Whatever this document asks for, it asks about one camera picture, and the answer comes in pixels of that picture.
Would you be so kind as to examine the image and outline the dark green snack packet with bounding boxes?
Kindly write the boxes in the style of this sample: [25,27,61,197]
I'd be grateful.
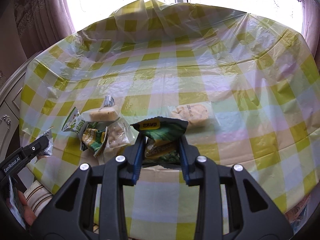
[131,116,188,168]

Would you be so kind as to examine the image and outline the silver white snack packet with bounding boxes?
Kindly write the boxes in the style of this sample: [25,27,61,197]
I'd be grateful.
[36,127,54,162]

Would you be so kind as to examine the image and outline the person's left hand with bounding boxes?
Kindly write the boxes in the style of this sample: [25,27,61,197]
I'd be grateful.
[17,190,37,226]

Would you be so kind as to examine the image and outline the clear bag pale cookies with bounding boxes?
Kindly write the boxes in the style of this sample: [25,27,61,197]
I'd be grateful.
[105,118,135,152]

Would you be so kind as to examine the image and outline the wrapped pale bread bun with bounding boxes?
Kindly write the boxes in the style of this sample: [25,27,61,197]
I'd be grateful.
[167,101,219,129]

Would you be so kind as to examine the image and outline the striped rug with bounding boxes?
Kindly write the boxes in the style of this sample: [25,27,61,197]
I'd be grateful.
[24,180,53,217]

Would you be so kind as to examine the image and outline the yellow green snack packet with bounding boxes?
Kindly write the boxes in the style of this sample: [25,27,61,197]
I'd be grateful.
[80,127,107,157]

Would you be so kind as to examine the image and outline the pale cake bar clear wrapper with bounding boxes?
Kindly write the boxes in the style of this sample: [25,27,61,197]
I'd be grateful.
[80,95,119,122]

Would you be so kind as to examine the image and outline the green white snack packet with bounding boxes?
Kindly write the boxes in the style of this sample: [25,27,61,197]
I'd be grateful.
[61,107,88,138]

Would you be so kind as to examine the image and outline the green checkered plastic tablecloth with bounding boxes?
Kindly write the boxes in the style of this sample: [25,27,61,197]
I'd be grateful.
[18,0,320,240]

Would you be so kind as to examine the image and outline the orange cracker packet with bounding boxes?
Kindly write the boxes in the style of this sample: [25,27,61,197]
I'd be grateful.
[285,195,310,234]

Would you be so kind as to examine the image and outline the floral lace curtain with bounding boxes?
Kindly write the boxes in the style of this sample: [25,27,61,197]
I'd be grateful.
[1,0,74,66]

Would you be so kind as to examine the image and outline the white cabinet with handle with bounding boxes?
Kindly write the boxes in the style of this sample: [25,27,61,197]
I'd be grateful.
[0,51,41,161]

